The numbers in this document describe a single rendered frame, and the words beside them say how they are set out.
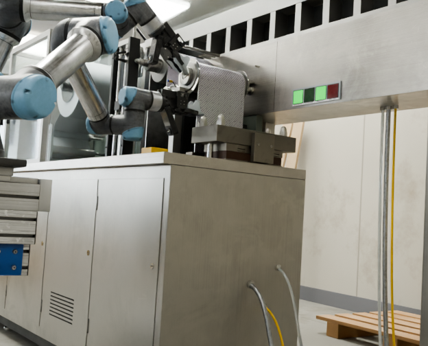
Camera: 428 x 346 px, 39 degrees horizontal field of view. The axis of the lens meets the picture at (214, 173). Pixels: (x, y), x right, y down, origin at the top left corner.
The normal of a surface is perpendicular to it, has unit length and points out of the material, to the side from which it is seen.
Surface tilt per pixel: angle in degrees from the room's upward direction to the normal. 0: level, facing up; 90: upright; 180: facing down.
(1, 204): 90
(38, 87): 96
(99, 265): 90
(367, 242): 90
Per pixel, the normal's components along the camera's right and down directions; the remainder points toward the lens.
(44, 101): 0.89, 0.11
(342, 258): -0.84, -0.09
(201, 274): 0.60, -0.02
